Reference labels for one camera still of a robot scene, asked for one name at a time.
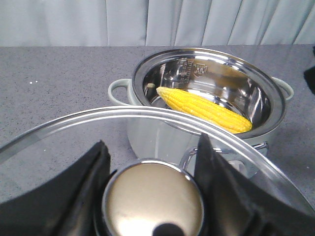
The pale green electric pot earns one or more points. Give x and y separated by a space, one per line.
220 88

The glass pot lid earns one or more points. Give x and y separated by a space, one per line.
152 189

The yellow corn cob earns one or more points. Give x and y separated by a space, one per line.
195 105

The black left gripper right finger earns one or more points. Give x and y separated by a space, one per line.
234 206

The white curtain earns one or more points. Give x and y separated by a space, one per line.
156 22

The black object at right edge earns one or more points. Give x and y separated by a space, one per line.
309 76

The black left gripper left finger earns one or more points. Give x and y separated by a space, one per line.
63 206

